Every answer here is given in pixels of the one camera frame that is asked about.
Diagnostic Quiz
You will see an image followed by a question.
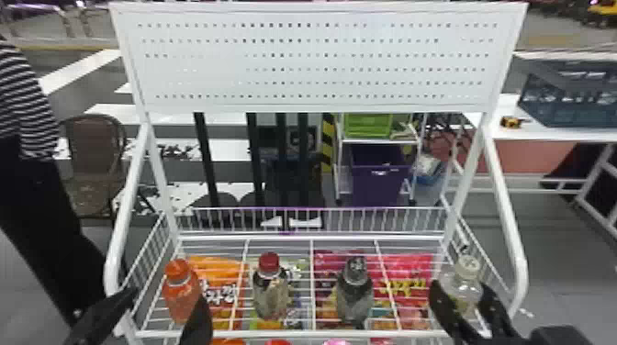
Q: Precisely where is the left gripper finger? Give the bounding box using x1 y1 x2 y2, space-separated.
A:
179 294 215 345
62 286 139 345

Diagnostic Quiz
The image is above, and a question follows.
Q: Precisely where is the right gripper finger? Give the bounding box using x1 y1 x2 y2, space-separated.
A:
477 284 520 339
428 279 484 345

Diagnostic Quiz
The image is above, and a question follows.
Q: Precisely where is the clear bottle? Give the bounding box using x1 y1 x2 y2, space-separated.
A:
439 254 484 316

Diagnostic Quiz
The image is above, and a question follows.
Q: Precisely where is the orange bottle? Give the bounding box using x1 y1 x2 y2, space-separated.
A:
161 258 203 326

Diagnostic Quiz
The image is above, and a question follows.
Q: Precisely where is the orange snack packet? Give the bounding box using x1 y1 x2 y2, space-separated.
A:
186 255 248 331

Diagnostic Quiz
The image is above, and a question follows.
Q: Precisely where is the brown bottle with red cap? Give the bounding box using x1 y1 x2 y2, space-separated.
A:
251 251 291 322

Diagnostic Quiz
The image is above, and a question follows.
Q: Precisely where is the dark bottle with grey cap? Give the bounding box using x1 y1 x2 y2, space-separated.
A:
335 256 376 329

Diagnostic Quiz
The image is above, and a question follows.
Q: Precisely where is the person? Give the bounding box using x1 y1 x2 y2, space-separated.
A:
0 39 108 325

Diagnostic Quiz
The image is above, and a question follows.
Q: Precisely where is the purple crate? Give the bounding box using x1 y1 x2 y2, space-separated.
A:
348 143 412 207

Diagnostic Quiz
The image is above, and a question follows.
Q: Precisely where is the brown chair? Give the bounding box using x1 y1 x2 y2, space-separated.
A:
59 113 130 221

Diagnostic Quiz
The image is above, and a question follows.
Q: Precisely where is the white shelf trolley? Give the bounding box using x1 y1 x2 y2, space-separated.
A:
333 113 426 205

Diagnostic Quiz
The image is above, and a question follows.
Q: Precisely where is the white side table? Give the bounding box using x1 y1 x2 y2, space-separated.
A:
461 93 617 242

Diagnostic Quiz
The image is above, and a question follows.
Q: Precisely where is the green basket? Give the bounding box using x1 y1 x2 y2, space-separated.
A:
342 113 395 140

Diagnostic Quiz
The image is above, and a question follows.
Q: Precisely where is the blue crate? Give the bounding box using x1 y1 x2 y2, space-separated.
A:
517 59 617 129

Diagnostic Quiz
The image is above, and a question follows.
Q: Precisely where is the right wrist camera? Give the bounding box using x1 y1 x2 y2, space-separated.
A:
529 325 596 345

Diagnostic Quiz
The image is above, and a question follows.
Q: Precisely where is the striped post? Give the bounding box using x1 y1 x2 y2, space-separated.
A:
320 113 337 174

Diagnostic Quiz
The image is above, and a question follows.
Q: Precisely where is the white wire rack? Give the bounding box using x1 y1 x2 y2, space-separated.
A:
103 1 530 345

